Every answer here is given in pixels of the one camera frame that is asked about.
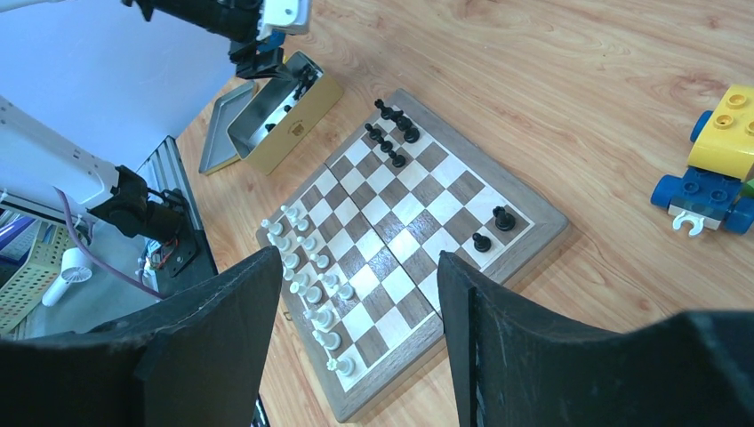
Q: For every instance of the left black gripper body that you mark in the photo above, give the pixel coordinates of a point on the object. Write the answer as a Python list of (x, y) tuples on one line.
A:
[(237, 21)]

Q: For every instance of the yellow perforated basket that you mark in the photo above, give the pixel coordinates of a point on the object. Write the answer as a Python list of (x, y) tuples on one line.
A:
[(26, 287)]

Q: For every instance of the gold metal tin box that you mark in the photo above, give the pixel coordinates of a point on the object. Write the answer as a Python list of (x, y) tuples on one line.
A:
[(282, 113)]

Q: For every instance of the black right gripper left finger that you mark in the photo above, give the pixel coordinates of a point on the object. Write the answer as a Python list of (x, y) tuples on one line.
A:
[(193, 359)]

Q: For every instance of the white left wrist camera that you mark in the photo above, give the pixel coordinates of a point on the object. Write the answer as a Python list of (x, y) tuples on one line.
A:
[(291, 17)]

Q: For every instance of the toy car of bricks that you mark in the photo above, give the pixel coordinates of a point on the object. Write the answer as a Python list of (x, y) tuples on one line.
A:
[(716, 191)]

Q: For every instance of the white queen chess piece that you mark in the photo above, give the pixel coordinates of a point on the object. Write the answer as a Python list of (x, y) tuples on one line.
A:
[(345, 366)]

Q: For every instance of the black pawn on board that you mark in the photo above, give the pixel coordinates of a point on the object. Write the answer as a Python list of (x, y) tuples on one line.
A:
[(481, 243)]

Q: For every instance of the white handheld fan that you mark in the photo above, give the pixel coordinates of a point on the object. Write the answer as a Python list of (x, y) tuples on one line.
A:
[(75, 268)]

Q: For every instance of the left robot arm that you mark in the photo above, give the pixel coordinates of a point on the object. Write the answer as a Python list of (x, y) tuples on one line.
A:
[(115, 193)]

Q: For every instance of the black knight on board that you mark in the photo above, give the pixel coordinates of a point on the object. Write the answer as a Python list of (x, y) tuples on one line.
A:
[(503, 220)]

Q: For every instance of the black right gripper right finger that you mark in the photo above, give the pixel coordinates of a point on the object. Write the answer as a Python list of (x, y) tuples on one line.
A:
[(517, 363)]

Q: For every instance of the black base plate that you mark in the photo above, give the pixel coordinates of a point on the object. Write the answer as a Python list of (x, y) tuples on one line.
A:
[(185, 258)]

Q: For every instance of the wooden chess board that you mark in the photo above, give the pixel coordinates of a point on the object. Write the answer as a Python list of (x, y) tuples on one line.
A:
[(361, 277)]

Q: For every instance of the silver tin lid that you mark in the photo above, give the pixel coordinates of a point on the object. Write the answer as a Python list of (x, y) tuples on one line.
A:
[(219, 151)]

